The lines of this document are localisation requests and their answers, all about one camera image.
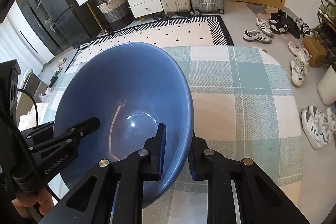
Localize woven laundry basket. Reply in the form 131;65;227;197
97;0;134;30

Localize person's left hand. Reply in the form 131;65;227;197
12;187;56;224

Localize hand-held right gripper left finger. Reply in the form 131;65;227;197
39;123;167;224

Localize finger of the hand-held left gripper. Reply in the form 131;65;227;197
20;121;55;139
28;117;101;154

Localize white wardrobe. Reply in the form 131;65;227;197
0;1;55;64

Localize grey doormat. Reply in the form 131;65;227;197
247;2;268;16

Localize metal shoe rack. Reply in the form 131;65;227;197
314;0;336;69

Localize teal checked tablecloth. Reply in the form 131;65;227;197
42;45;303;224

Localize black and white rug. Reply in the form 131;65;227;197
64;14;234;73

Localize rows of shelved shoes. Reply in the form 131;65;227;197
315;0;336;56

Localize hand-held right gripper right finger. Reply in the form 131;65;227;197
188;132;310;224

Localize glass door cabinet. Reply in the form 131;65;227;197
16;0;79;52

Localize white bin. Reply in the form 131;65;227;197
317;64;336;105

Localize brown cardboard box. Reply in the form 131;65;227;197
301;35;327;67

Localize scattered sneakers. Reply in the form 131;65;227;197
243;9;336;150

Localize blue bowl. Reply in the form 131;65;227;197
52;42;194;210

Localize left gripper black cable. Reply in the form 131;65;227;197
17;88;40;127

